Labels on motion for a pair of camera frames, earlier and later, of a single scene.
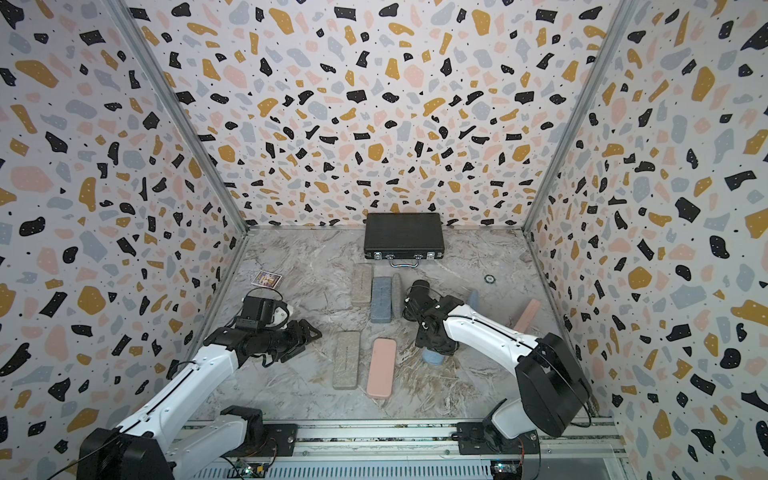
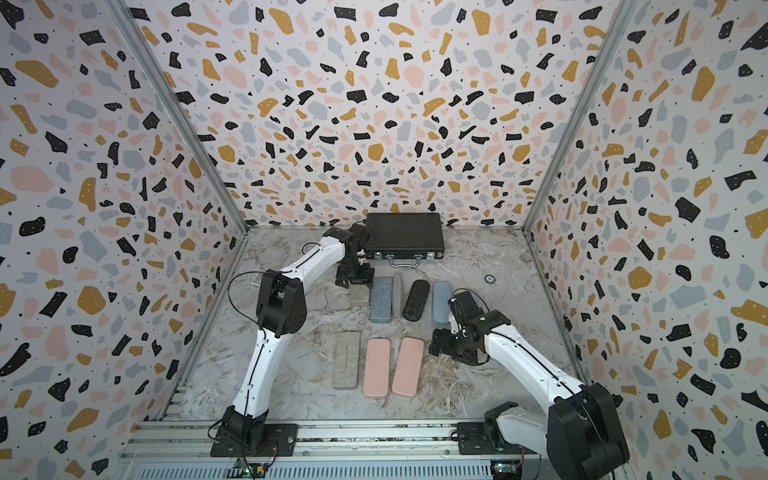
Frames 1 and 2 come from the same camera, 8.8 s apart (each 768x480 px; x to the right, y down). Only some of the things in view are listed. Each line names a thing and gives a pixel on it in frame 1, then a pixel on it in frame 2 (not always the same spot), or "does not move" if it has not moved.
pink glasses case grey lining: (381, 370) does not move
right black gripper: (442, 349) -> (439, 344)
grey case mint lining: (381, 299) does not move
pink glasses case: (527, 316) -> (408, 367)
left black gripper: (297, 342) -> (365, 279)
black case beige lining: (420, 290) does not move
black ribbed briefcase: (405, 239) does not move
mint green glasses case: (346, 355) does not move
